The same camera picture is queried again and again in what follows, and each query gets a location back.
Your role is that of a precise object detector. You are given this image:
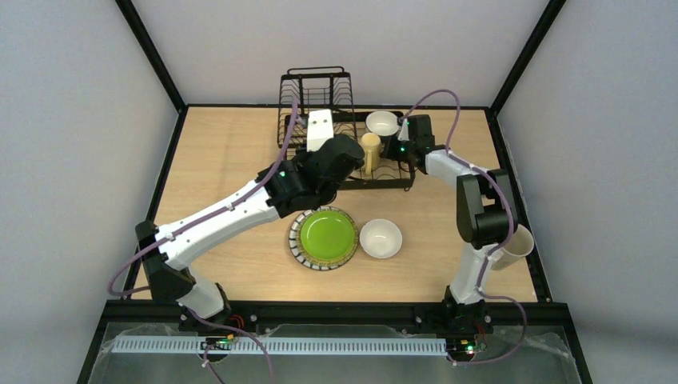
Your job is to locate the teal patterned white bowl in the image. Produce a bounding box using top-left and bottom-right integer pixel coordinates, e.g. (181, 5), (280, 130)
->
(365, 110), (401, 138)

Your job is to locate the yellow mug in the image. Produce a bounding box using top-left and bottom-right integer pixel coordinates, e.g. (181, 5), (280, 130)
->
(359, 133), (381, 177)

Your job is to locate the plain white bowl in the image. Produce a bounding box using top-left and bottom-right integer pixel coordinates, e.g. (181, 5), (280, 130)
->
(359, 218), (403, 259)

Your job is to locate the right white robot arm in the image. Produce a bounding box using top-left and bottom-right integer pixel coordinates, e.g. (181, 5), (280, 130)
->
(385, 114), (519, 331)

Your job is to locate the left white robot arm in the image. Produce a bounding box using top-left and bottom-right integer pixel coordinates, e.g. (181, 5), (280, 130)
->
(135, 134), (365, 318)

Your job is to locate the green plate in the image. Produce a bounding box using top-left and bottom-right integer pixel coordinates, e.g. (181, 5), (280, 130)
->
(300, 210), (356, 262)

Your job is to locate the blue striped white plate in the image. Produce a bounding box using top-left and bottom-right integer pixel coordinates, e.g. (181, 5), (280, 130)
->
(288, 206), (358, 271)

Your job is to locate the beige mug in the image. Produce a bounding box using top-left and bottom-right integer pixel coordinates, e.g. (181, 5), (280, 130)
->
(491, 224), (535, 270)

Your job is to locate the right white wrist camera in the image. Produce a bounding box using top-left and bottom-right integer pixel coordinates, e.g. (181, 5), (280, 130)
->
(397, 118), (409, 142)

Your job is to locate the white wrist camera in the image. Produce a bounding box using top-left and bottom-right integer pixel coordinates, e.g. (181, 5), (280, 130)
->
(397, 118), (409, 142)
(306, 109), (334, 152)

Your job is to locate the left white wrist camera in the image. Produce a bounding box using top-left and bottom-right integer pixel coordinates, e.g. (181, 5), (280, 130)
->
(306, 109), (334, 152)

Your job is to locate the black wire dish rack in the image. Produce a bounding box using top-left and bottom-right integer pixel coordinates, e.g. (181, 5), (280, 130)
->
(277, 66), (414, 191)

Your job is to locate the white slotted cable duct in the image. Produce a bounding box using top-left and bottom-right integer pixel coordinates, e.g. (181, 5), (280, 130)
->
(110, 336), (447, 357)

